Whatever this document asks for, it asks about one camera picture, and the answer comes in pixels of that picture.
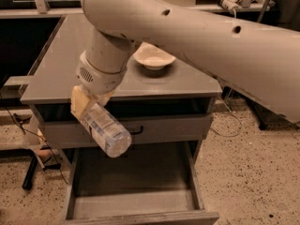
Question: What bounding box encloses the grey metal rail frame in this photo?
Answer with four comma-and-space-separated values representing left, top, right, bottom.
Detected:
0, 0, 278, 19

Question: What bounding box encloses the thin black cable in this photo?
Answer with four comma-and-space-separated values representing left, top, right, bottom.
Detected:
0, 91, 69, 185

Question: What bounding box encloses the white paper bowl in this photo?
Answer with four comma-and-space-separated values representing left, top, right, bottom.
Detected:
133, 43, 175, 70

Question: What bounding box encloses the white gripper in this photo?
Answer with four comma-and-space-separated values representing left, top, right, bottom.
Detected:
70, 52, 127, 120

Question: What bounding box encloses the grey drawer cabinet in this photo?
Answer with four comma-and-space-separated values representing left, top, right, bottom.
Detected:
20, 12, 223, 225

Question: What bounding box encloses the black drawer handle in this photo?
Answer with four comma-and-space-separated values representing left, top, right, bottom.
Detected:
129, 126, 143, 135

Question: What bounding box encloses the clear blue-label plastic bottle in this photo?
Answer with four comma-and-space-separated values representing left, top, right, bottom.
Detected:
80, 103, 131, 158

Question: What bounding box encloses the black stand leg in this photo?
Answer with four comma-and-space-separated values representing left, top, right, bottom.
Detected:
22, 146, 61, 190

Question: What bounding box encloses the open grey lower drawer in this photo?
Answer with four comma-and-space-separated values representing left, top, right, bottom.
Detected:
62, 142, 219, 225

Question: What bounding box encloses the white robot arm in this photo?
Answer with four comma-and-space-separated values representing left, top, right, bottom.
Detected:
81, 0, 300, 124

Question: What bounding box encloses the closed grey upper drawer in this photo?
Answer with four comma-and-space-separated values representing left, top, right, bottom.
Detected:
40, 114, 212, 149

